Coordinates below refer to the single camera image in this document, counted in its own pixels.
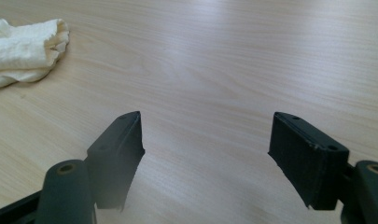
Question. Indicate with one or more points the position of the white towel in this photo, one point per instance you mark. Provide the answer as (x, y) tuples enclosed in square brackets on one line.
[(21, 53)]

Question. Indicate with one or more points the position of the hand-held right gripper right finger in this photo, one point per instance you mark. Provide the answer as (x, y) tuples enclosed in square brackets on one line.
[(305, 155)]

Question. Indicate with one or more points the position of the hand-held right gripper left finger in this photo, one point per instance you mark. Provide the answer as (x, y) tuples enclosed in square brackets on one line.
[(116, 155)]

